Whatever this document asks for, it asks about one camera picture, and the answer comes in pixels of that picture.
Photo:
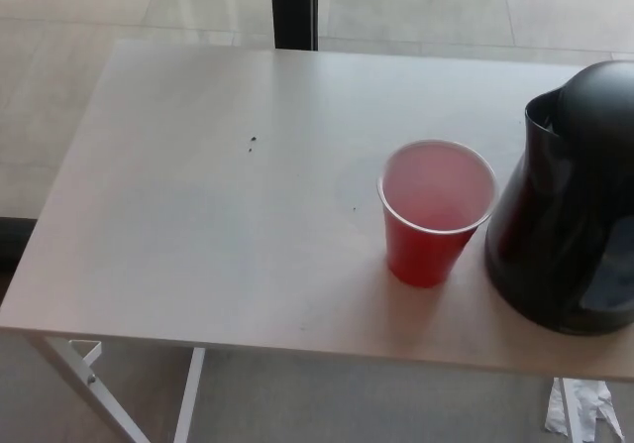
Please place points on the red plastic cup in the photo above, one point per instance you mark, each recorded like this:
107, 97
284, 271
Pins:
421, 259

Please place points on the white straight table leg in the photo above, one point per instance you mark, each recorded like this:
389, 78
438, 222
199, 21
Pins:
572, 415
188, 398

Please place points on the black electric kettle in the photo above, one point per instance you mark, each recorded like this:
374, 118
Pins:
569, 190

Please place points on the white slanted table leg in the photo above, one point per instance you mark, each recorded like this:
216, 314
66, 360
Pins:
64, 364

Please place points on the black vertical window post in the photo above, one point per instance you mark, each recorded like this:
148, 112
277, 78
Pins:
293, 7

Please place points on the crumpled white paper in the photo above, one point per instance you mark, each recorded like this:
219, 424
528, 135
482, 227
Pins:
597, 408

